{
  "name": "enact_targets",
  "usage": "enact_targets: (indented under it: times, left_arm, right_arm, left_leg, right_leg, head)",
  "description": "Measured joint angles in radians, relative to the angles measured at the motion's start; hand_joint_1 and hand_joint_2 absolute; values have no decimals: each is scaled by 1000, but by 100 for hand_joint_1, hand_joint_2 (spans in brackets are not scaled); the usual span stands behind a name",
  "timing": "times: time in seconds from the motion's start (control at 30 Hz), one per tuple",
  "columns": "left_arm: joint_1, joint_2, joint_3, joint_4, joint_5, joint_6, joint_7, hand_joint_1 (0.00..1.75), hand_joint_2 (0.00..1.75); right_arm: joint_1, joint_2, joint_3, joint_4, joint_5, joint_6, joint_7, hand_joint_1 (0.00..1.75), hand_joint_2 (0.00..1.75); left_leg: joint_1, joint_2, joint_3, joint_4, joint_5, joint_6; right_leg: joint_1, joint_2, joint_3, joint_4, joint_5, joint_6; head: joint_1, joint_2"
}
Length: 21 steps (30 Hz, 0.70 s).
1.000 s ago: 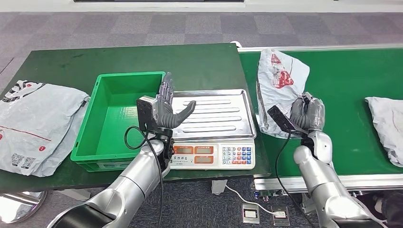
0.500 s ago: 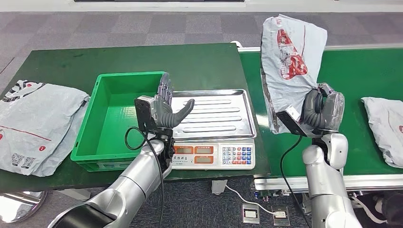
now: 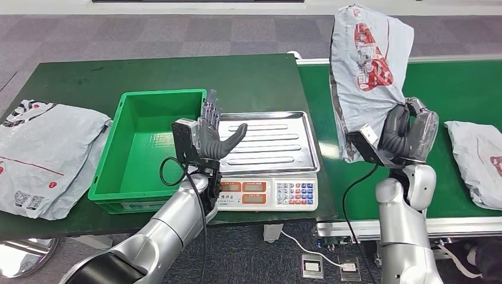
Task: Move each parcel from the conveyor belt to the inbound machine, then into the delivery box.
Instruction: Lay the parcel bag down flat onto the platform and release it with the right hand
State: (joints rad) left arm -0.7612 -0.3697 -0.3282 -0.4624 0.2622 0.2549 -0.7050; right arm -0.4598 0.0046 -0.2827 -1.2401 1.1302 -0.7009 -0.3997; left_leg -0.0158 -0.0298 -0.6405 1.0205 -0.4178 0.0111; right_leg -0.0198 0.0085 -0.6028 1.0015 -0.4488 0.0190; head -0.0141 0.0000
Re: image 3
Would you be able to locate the conveyor control electronics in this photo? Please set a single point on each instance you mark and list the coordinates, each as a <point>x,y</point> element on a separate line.
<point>333,242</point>

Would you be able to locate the large grey mailer QR codes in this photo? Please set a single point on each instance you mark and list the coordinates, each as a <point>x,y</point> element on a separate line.
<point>43,156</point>

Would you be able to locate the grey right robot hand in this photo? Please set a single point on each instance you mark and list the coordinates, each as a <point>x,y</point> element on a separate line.
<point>421,133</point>

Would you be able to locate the white scale with steel tray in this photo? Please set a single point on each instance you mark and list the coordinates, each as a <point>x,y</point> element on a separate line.
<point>270,145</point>

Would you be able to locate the grey parcel bag red print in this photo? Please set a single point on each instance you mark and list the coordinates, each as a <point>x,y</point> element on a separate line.
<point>360,102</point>
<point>474,164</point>

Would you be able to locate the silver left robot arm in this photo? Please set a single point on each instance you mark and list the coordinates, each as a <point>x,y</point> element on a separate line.
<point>168,227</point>

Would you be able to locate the white power adapter block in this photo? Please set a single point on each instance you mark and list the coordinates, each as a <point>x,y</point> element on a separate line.
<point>272,233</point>

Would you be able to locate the small white curved fitting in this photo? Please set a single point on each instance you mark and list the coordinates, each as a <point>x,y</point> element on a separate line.
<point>294,55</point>

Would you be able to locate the green plastic crate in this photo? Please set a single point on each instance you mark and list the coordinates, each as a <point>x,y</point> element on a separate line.
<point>157,153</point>

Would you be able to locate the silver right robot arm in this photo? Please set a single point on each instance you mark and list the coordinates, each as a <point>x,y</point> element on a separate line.
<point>404,223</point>

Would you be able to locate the left wrist camera black plate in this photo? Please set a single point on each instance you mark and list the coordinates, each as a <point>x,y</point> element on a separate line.
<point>182,137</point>

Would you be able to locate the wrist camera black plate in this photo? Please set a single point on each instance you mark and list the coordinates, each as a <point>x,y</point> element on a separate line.
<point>362,149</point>
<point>182,137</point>

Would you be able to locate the right wrist camera black plate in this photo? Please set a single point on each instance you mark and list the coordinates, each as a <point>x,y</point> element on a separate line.
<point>362,149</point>

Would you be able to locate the silver floor socket with plug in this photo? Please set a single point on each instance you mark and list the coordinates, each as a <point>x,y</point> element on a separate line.
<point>350,268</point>

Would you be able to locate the round chrome base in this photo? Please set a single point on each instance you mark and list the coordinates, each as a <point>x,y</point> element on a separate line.
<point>23,256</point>

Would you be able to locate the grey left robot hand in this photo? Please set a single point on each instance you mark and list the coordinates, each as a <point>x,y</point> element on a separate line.
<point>211,141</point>

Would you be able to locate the green conveyor belt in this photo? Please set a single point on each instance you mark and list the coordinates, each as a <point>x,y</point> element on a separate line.
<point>451,90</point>

